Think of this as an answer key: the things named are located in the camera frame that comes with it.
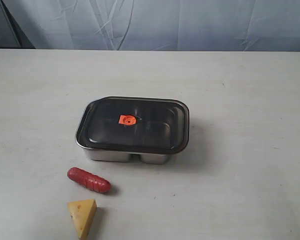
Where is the dark transparent box lid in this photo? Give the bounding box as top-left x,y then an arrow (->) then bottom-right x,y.
75,96 -> 190,155

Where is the stainless steel lunch box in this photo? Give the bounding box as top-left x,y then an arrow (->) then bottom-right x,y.
75,96 -> 191,166

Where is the red toy sausage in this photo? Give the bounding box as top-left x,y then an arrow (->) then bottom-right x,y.
67,167 -> 111,193

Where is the yellow toy cheese wedge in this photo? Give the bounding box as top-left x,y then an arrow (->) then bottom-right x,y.
67,199 -> 97,240

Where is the grey wrinkled backdrop curtain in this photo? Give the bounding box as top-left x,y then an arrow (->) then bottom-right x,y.
4,0 -> 300,52

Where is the dark stand pole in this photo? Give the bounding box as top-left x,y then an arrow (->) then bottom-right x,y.
0,0 -> 35,49

